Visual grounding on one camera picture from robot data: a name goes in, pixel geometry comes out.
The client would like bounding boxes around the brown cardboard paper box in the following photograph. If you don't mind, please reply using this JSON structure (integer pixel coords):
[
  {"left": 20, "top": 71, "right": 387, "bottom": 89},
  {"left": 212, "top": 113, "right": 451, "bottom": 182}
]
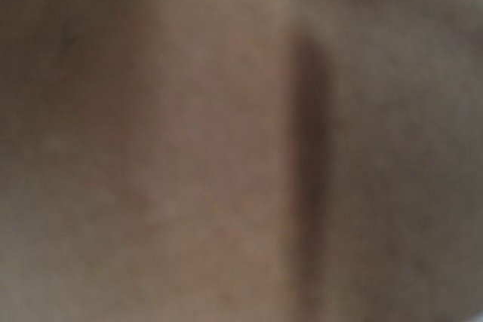
[{"left": 1, "top": 0, "right": 482, "bottom": 321}]

